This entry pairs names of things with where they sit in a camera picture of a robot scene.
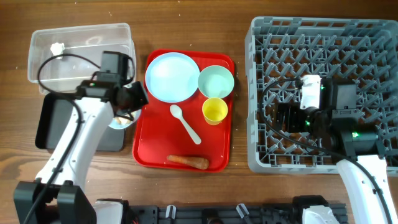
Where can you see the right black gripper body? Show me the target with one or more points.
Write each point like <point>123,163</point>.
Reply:
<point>286,117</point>

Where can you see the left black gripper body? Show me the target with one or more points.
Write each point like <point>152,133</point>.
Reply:
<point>137,97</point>

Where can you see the light blue bowl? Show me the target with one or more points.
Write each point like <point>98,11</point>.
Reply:
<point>133,116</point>

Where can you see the rice and peanut leftovers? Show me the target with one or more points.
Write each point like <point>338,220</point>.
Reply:
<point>122,121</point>

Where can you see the yellow plastic cup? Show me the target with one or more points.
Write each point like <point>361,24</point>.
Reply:
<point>214,110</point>

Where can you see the mint green bowl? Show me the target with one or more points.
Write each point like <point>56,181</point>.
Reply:
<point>215,82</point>

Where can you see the white tissue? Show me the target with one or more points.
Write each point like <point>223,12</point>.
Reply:
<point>57,48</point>

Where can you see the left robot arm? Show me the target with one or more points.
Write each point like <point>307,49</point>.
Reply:
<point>57,193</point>

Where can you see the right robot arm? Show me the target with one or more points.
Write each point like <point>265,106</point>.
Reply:
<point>327,110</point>

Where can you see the grey dishwasher rack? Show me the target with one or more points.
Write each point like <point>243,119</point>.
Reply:
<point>278,49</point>

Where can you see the light blue plate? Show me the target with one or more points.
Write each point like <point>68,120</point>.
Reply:
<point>172,77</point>

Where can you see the white plastic spoon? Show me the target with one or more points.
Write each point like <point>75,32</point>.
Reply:
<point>176,112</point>

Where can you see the red serving tray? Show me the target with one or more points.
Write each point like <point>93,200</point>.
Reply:
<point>158,134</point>

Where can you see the black plastic tray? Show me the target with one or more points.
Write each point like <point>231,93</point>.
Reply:
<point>54,118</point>

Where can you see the clear plastic bin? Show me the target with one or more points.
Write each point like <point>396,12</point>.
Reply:
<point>84,46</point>

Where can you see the orange carrot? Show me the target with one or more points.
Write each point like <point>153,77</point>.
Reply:
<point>196,162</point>

